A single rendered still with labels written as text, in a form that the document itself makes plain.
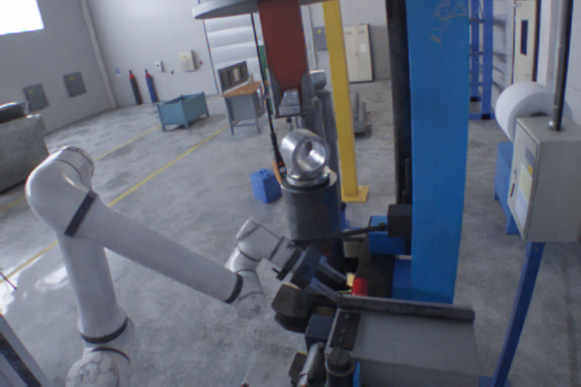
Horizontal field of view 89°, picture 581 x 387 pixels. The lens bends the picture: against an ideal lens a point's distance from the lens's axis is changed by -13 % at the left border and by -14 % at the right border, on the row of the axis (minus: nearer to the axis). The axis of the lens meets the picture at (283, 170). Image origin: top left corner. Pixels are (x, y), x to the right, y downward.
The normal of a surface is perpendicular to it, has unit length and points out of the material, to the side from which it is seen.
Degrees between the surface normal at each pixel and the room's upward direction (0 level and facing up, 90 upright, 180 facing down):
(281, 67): 90
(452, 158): 90
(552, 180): 90
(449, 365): 0
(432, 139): 90
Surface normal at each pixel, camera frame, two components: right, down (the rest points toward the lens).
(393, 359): -0.15, -0.91
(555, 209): -0.34, 0.42
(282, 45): -0.07, 0.40
